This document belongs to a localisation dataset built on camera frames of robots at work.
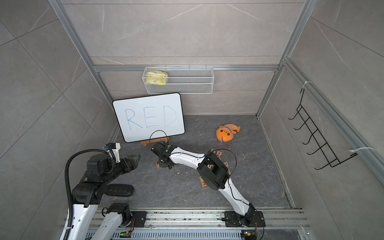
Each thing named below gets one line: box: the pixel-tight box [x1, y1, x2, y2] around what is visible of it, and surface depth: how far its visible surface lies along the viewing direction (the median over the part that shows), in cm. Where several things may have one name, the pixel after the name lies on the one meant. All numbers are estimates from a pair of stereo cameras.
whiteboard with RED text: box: [113, 92, 186, 143], surface depth 95 cm
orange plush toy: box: [216, 124, 241, 145], surface depth 101 cm
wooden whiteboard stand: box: [140, 137, 169, 147], surface depth 101 cm
